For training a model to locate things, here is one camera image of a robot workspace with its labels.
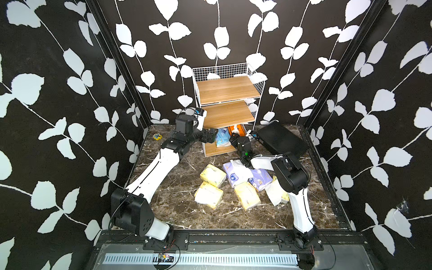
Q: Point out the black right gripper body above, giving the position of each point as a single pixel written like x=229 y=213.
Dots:
x=236 y=144

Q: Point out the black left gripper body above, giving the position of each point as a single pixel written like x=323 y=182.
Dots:
x=202 y=136

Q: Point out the orange tissue pack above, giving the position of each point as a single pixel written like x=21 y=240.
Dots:
x=237 y=129

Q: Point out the light blue tissue pack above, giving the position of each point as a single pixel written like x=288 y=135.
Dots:
x=223 y=137

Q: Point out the purple tissue pack front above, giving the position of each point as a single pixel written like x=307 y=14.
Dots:
x=237 y=172

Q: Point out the purple tissue pack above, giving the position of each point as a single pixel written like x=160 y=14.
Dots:
x=260 y=179
x=237 y=172

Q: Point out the green floral tissue pack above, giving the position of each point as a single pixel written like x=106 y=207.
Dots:
x=213 y=175

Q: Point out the yellow green tissue pack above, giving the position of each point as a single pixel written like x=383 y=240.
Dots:
x=276 y=193

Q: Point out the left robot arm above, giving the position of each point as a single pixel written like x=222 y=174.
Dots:
x=130 y=206

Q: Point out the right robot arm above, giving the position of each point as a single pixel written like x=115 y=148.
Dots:
x=293 y=178

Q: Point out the small circuit board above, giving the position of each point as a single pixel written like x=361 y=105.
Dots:
x=164 y=258

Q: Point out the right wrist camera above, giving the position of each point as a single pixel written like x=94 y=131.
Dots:
x=251 y=134

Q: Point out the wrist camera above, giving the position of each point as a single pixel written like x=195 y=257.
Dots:
x=200 y=114
x=251 y=134

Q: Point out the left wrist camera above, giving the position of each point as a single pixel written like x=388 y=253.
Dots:
x=200 y=114

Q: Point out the white wire wooden shelf rack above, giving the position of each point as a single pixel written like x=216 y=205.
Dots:
x=230 y=94

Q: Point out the white ribbed cable duct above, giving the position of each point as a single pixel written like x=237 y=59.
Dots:
x=243 y=260

